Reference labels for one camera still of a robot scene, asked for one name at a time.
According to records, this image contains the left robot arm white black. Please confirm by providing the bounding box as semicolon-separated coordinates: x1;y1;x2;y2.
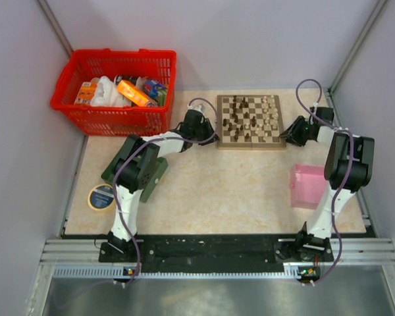
108;105;219;261

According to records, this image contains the aluminium frame rail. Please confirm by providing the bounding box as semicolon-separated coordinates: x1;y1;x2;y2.
41;238;395;265

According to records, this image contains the orange carton in basket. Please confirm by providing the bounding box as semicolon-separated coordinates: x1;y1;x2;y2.
74;82;97;105

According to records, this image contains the yellow tape roll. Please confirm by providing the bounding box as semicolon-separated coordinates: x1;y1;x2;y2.
87;184;115;211

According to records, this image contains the dark green box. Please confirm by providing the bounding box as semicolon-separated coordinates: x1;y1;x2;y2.
101;157;168;203

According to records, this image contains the white plastic bag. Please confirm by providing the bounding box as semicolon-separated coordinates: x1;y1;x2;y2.
90;76;132;107

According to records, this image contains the orange snack box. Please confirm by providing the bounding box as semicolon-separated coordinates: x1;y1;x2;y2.
117;80;153;107

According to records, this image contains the blue red package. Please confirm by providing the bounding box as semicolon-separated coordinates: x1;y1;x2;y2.
143;80;167;99

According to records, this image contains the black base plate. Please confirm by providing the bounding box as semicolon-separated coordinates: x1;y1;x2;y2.
99;234;334;273

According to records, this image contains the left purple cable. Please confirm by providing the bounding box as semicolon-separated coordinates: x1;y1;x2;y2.
113;97;220;286

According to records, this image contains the grey cable duct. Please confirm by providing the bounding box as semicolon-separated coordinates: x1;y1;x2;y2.
53;265;315;280

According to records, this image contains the wooden chess board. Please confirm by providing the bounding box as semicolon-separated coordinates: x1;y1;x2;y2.
217;95;286;151

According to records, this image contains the pink plastic box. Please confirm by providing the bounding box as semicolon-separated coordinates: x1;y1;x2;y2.
289;164;327;210

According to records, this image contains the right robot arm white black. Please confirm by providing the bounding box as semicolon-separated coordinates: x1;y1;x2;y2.
280;107;375;261

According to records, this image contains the red plastic basket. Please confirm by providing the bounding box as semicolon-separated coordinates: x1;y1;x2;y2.
50;49;176;136

